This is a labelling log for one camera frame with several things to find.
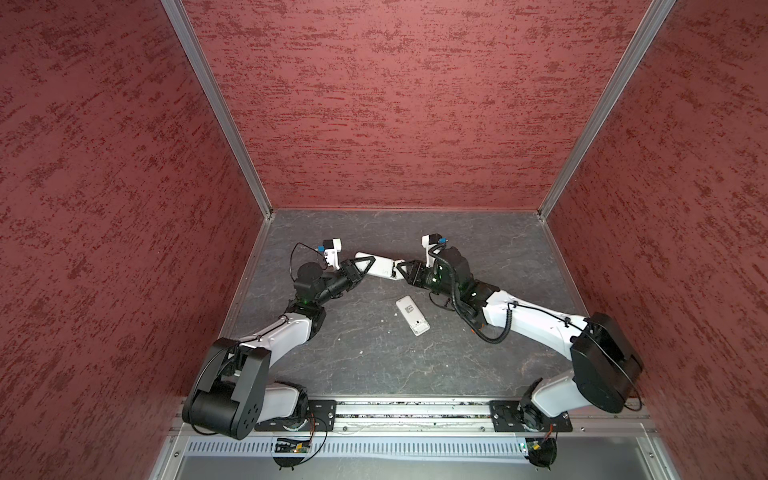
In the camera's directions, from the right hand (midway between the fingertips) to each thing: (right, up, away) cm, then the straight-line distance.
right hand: (394, 273), depth 80 cm
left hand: (-5, +2, 0) cm, 5 cm away
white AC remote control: (+6, -15, +10) cm, 19 cm away
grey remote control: (-3, +2, 0) cm, 4 cm away
